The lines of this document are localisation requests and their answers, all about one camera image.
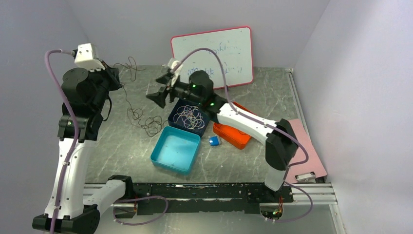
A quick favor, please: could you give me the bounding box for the small blue white object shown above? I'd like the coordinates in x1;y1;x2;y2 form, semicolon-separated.
208;136;221;147

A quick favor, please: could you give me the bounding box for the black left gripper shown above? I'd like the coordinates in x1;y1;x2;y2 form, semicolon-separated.
85;59;123;111

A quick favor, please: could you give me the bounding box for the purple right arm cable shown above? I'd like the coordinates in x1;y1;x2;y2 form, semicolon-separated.
171;47;314;224

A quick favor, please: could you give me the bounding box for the aluminium frame rail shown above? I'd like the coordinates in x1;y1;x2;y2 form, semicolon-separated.
43;182;347;234

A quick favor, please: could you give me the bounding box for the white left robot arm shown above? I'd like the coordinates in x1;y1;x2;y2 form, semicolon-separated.
32;68;135;234

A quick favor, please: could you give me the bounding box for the teal square tray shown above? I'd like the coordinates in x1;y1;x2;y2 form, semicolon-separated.
150;126;201;175

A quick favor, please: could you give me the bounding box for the dark blue square tray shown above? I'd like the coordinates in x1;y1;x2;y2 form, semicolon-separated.
168;99;210;137

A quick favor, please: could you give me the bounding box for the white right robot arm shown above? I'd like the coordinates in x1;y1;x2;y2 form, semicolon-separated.
146;71;299;202

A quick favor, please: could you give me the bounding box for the orange square tray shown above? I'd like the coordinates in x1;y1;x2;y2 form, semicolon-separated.
213;101;252;150

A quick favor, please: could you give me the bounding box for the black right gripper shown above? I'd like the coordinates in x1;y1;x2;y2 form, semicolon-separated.
145;74;202;109

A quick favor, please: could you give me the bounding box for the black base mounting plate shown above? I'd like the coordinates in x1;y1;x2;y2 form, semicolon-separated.
112;182;293;218

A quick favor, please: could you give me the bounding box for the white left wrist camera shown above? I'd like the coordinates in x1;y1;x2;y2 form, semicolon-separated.
75;43;106;72

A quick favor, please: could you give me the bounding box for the pink-framed whiteboard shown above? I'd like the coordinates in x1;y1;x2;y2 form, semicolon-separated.
170;26;254;89

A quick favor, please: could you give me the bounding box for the pink clipboard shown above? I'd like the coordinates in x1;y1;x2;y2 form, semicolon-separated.
285;118;328;185

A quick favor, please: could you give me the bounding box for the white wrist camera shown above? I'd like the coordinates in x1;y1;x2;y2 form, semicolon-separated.
167;58;182;87
75;43;106;72

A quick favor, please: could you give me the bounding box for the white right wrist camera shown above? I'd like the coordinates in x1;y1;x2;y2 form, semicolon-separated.
167;58;182;87

